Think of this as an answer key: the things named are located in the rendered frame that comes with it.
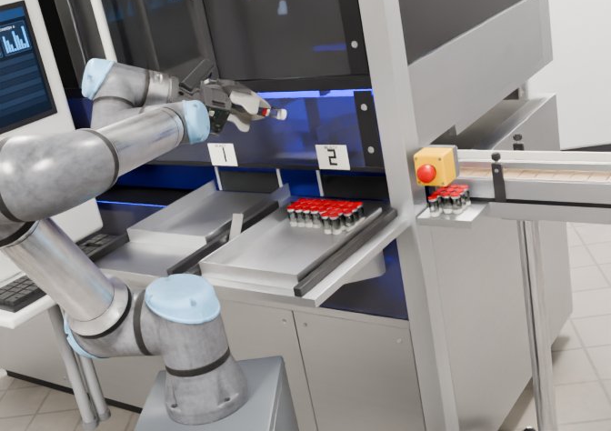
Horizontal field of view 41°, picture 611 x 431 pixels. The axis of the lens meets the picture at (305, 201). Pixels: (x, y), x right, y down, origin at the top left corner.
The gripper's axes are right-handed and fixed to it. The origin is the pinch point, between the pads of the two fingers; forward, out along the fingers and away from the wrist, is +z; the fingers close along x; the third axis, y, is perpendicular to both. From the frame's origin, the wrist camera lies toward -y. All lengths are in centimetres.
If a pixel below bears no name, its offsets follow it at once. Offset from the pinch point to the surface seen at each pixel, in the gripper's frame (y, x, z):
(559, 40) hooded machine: -193, -65, 225
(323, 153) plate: -9.4, -16.4, 24.0
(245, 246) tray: 7.5, -34.2, 8.8
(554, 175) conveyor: 12, 9, 65
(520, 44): -50, 3, 86
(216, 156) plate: -27.1, -40.1, 7.8
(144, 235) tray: -7, -52, -9
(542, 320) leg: 27, -23, 78
